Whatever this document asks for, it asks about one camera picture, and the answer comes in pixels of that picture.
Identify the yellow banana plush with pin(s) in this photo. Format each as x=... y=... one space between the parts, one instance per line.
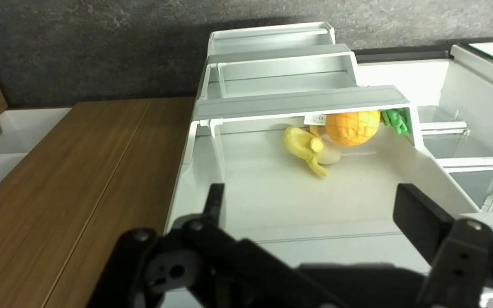
x=303 y=148

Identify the orange plush fruit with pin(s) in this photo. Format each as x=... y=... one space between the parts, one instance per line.
x=351 y=130

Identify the brown wooden cabinet panel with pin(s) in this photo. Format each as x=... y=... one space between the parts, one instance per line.
x=75 y=200

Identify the white door bin with divider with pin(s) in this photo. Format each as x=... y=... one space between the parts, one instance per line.
x=291 y=104

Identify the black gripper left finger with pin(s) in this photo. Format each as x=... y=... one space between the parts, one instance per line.
x=200 y=268

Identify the green plush vegetable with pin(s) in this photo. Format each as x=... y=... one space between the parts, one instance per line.
x=395 y=121

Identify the white fridge door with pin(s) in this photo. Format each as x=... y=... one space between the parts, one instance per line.
x=291 y=200

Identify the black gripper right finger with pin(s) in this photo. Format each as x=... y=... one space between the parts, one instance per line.
x=469 y=263

